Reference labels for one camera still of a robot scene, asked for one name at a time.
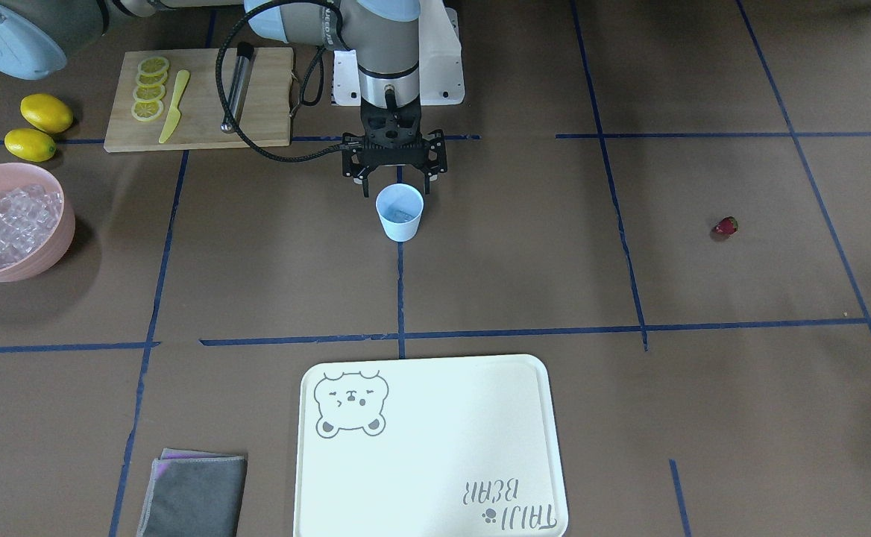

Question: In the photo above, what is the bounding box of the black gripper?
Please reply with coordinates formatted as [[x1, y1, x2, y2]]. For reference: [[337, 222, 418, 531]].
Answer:
[[341, 103, 448, 198]]

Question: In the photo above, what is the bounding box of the clear ice cube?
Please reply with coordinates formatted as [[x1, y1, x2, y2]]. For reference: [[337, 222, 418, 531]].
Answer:
[[383, 207, 418, 224]]

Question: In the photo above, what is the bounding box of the red strawberry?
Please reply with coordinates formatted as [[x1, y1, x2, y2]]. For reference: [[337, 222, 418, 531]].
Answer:
[[711, 216, 739, 239]]

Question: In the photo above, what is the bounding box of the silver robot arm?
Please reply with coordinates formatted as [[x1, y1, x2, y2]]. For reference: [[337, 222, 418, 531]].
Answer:
[[0, 1, 448, 194]]

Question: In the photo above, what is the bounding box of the light blue plastic cup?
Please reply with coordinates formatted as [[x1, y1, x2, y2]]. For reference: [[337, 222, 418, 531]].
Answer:
[[375, 183, 424, 242]]

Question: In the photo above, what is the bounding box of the pink bowl of ice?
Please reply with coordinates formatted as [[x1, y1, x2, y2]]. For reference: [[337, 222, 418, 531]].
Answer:
[[0, 163, 75, 283]]

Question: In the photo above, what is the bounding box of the yellow plastic knife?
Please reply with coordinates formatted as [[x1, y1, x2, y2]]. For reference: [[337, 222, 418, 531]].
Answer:
[[158, 70, 191, 144]]

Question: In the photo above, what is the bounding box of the wooden cutting board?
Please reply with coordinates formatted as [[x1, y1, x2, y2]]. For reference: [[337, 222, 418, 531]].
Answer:
[[104, 47, 295, 153]]

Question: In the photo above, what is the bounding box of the cream bear serving tray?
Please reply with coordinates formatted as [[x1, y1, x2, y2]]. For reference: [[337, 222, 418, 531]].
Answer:
[[292, 354, 569, 536]]

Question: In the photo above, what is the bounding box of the upper yellow lemon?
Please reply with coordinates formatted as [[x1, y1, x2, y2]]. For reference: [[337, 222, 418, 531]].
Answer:
[[19, 94, 74, 135]]

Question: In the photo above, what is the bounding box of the yellow lemon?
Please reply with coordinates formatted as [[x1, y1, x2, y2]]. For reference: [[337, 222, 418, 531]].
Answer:
[[4, 128, 57, 163], [19, 94, 74, 135]]

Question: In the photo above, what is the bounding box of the lower yellow lemon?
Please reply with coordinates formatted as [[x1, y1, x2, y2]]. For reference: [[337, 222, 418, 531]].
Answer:
[[4, 128, 57, 163]]

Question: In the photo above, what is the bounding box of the folded grey cloth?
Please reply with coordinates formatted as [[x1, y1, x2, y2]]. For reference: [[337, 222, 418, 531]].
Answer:
[[136, 447, 248, 536]]

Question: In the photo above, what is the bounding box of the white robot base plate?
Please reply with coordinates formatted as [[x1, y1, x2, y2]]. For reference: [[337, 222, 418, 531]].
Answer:
[[331, 1, 465, 107]]

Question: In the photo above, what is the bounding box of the steel handled knife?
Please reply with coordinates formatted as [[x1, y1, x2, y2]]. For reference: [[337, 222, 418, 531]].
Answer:
[[220, 42, 255, 135]]

